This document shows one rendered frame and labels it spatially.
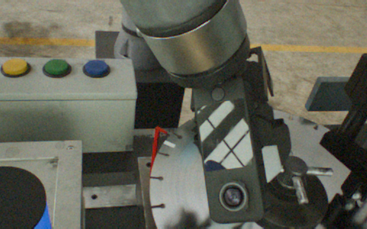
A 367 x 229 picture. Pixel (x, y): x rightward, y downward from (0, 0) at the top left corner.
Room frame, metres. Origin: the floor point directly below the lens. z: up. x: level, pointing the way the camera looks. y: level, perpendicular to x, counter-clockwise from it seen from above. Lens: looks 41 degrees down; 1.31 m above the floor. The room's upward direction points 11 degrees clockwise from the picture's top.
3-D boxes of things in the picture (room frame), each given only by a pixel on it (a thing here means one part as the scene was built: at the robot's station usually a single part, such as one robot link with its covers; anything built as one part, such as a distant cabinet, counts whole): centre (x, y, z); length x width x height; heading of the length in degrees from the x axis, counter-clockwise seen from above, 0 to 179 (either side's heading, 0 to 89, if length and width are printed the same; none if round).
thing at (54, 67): (0.54, 0.24, 0.90); 0.04 x 0.04 x 0.02
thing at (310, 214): (0.31, -0.14, 0.96); 0.11 x 0.11 x 0.03
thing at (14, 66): (0.52, 0.31, 0.90); 0.04 x 0.04 x 0.02
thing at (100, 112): (0.52, 0.24, 0.82); 0.28 x 0.11 x 0.15; 107
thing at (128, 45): (0.87, 0.14, 0.80); 0.15 x 0.15 x 0.10
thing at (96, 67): (0.56, 0.17, 0.90); 0.04 x 0.04 x 0.02
